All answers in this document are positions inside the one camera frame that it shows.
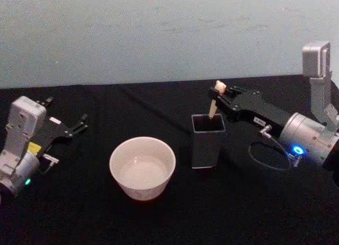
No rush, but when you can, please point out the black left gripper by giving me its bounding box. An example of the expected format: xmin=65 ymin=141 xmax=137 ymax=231
xmin=26 ymin=96 xmax=90 ymax=161

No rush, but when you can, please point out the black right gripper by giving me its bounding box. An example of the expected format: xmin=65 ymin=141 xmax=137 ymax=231
xmin=209 ymin=86 xmax=292 ymax=139

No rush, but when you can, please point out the cream utensil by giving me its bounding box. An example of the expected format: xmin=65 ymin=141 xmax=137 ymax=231
xmin=208 ymin=80 xmax=226 ymax=120

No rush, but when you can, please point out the black square utensil holder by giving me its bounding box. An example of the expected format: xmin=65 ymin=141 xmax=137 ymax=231
xmin=191 ymin=113 xmax=226 ymax=169

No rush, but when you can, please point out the white ceramic bowl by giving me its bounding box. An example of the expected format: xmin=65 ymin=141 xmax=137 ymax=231
xmin=109 ymin=136 xmax=177 ymax=202

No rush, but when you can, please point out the black table cloth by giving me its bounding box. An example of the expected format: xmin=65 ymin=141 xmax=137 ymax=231
xmin=0 ymin=74 xmax=339 ymax=245

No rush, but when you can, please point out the right gripper thin dark cable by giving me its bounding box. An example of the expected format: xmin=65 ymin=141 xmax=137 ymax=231
xmin=248 ymin=124 xmax=304 ymax=171

